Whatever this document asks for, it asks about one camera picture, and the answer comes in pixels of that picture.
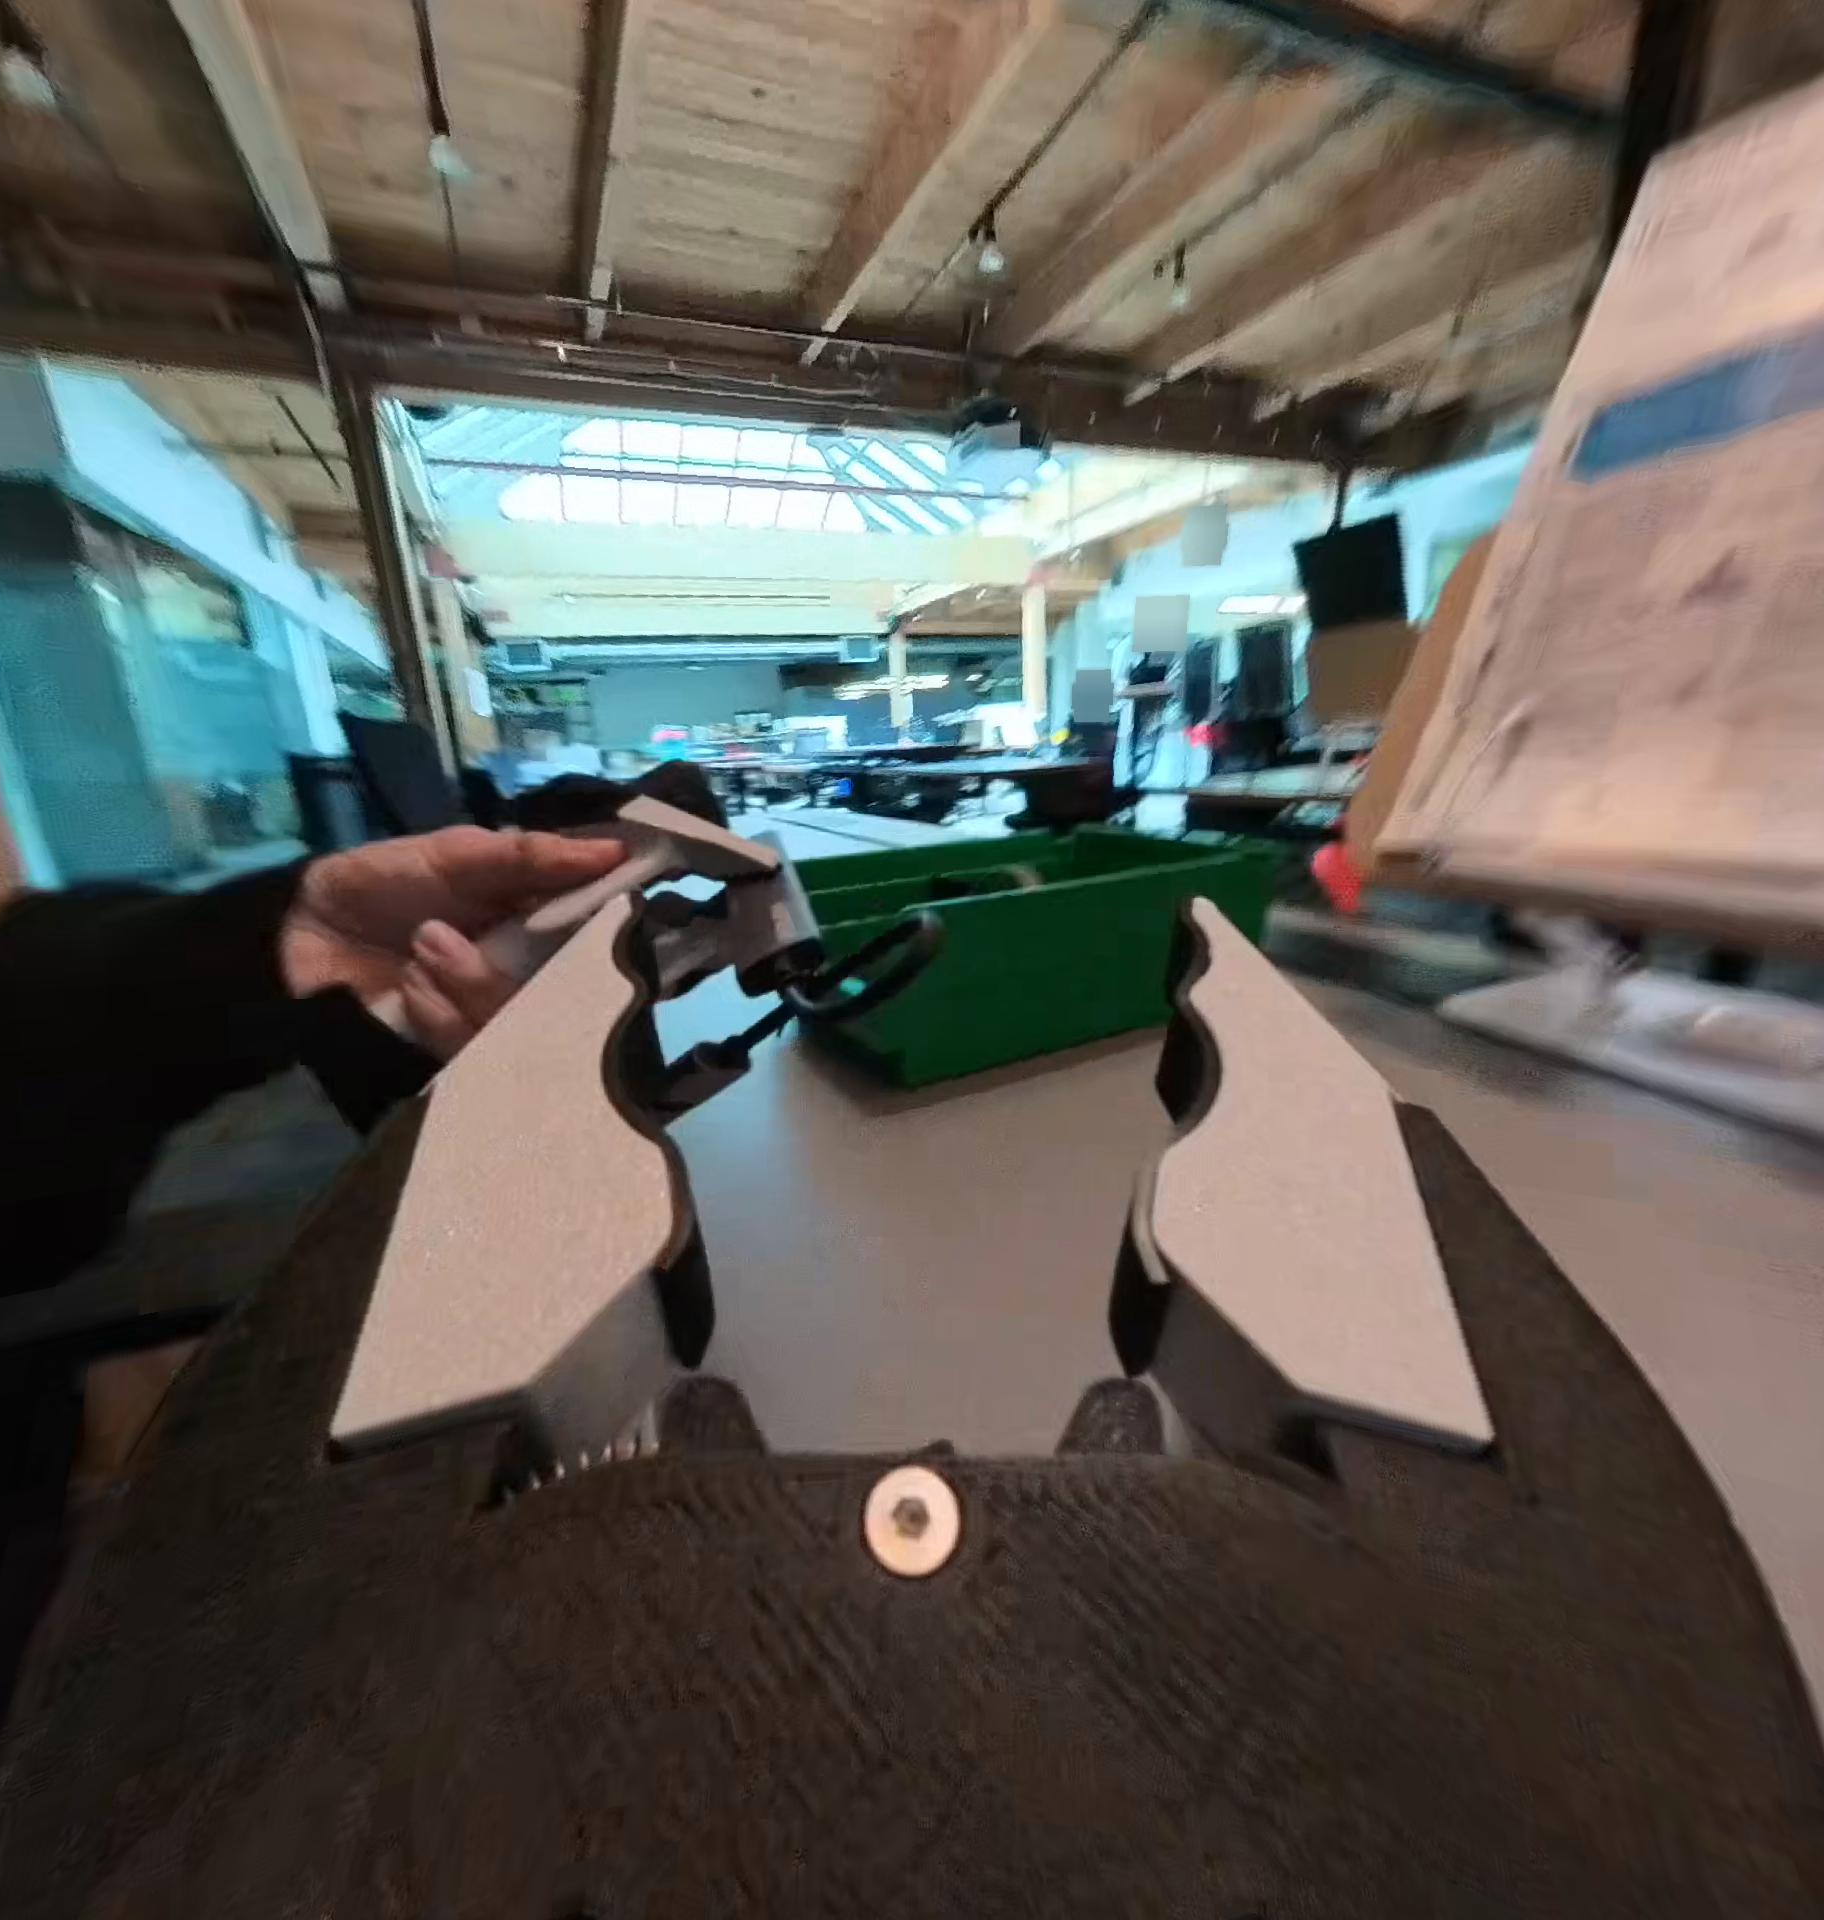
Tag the blue header instruction sheet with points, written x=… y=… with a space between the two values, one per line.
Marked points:
x=1722 y=600

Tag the white printed instruction sheet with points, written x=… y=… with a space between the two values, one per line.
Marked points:
x=1722 y=195

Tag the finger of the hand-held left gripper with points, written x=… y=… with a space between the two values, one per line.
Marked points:
x=694 y=836
x=565 y=922

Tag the person's left hand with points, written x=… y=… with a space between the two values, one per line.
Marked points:
x=400 y=915

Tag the green plastic bin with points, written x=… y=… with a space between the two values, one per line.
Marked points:
x=1032 y=960

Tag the grey desk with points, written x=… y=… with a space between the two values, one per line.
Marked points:
x=912 y=1275

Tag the ceiling spotlight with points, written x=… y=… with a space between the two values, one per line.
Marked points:
x=1176 y=281
x=440 y=156
x=987 y=256

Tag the black hanging monitor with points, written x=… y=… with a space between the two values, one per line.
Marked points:
x=1350 y=573

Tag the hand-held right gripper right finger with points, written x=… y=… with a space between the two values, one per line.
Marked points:
x=1302 y=1200

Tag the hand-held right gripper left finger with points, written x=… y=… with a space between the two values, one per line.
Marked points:
x=522 y=1200

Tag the ceiling projector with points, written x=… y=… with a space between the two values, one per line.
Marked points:
x=994 y=450

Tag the person's left forearm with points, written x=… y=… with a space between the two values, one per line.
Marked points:
x=116 y=1050

